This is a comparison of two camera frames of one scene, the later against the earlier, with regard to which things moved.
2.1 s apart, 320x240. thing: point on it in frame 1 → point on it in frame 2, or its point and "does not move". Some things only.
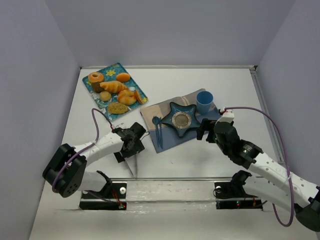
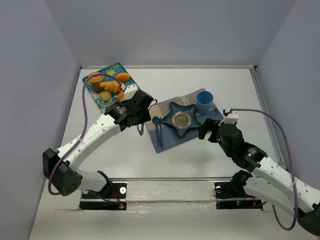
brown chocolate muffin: (96, 87) does not move
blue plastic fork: (156, 120) does not move
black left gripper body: (127, 153) → (139, 120)
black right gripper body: (203, 129) does not move
